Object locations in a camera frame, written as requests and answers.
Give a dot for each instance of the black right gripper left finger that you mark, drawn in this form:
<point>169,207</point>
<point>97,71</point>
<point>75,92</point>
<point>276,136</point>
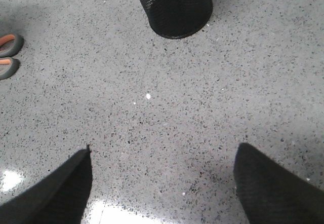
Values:
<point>61,197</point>

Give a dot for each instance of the black mesh pen bucket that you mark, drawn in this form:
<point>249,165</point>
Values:
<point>176,19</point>

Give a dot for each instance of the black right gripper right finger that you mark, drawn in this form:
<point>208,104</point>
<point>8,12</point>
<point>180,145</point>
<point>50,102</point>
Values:
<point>271,194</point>

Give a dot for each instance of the grey orange handled scissors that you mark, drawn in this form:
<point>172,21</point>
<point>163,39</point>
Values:
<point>8,53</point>

